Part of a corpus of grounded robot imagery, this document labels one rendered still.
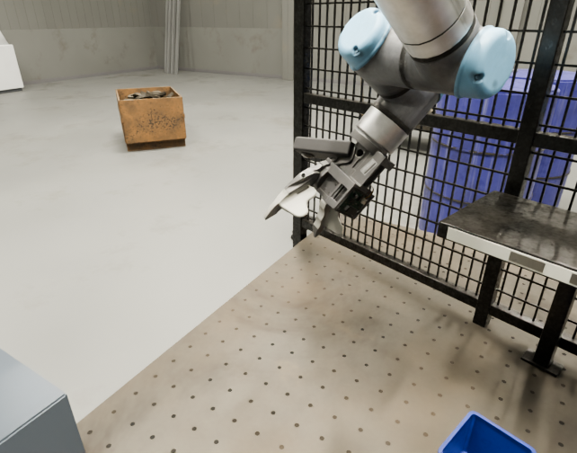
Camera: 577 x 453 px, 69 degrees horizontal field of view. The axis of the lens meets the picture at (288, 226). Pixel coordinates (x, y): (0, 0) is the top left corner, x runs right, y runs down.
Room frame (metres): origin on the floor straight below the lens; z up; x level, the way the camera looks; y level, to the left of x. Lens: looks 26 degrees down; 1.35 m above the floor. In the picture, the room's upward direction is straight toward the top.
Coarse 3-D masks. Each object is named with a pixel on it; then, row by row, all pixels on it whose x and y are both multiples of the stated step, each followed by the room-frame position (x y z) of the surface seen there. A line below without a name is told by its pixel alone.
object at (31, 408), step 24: (0, 360) 0.26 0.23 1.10; (0, 384) 0.23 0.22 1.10; (24, 384) 0.23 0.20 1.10; (48, 384) 0.23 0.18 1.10; (0, 408) 0.21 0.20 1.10; (24, 408) 0.21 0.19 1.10; (48, 408) 0.21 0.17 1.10; (0, 432) 0.19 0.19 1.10; (24, 432) 0.20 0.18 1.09; (48, 432) 0.21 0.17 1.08; (72, 432) 0.22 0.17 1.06
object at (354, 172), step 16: (368, 144) 0.64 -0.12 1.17; (336, 160) 0.67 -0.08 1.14; (352, 160) 0.66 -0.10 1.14; (368, 160) 0.64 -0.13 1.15; (384, 160) 0.62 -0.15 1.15; (320, 176) 0.65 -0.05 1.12; (336, 176) 0.63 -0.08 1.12; (352, 176) 0.63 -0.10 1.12; (368, 176) 0.62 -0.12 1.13; (320, 192) 0.64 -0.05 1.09; (336, 192) 0.63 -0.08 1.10; (352, 192) 0.61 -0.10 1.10; (368, 192) 0.63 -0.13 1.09; (336, 208) 0.61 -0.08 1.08; (352, 208) 0.62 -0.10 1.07
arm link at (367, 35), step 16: (368, 16) 0.61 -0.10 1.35; (384, 16) 0.60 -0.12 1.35; (352, 32) 0.61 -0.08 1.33; (368, 32) 0.59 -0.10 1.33; (384, 32) 0.59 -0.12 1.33; (352, 48) 0.59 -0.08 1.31; (368, 48) 0.58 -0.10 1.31; (384, 48) 0.58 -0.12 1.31; (400, 48) 0.56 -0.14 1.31; (352, 64) 0.61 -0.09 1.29; (368, 64) 0.60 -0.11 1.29; (384, 64) 0.58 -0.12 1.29; (368, 80) 0.62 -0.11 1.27; (384, 80) 0.59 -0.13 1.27; (400, 80) 0.56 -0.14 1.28; (384, 96) 0.64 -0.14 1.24
